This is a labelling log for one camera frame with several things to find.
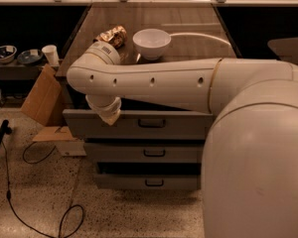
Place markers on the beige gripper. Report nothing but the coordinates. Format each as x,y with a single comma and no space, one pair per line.
106,108

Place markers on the grey top drawer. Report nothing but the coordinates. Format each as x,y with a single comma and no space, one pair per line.
140,124

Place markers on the grey drawer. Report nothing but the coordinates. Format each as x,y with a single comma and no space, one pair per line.
140,124
144,152
177,182

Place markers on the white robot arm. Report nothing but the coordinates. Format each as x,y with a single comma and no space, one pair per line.
250,157

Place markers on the grey middle drawer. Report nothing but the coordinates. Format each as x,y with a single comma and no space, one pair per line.
144,152

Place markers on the grey cabinet with wood top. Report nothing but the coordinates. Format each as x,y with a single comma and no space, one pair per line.
196,34

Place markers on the grey bottom drawer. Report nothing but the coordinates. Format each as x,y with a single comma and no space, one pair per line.
177,182

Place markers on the brown cardboard box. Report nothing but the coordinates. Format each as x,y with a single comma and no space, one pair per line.
45,105

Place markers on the crushed gold soda can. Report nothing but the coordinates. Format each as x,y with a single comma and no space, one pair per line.
116,37

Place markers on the white bowl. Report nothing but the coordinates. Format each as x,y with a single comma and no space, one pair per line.
150,44

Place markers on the white paper cup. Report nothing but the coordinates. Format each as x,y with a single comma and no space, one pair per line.
51,54

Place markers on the blue bowl right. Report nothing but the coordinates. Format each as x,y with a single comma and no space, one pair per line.
30,57

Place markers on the blue bowl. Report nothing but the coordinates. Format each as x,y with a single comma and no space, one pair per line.
30,57
7,54

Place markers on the blue bowl left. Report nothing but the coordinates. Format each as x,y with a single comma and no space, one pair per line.
7,54

